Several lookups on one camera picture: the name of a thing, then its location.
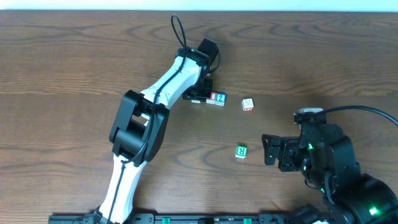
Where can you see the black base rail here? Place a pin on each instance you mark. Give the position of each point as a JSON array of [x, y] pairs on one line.
[[149, 218]]

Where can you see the wooden block red side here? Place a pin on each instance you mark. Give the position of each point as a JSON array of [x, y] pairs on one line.
[[247, 104]]

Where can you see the blue number 2 block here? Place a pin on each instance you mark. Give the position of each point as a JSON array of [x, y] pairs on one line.
[[220, 99]]

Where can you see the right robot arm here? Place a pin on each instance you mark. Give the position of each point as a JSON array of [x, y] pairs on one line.
[[351, 195]]

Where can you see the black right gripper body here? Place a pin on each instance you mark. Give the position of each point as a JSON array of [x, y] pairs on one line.
[[286, 154]]

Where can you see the green letter R block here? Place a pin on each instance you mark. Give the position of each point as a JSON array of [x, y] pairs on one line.
[[241, 152]]

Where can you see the red letter I block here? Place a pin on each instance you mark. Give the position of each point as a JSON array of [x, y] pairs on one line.
[[212, 98]]

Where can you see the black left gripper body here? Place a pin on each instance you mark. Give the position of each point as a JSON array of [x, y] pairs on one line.
[[199, 94]]

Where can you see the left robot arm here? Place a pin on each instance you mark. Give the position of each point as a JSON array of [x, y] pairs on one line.
[[139, 128]]

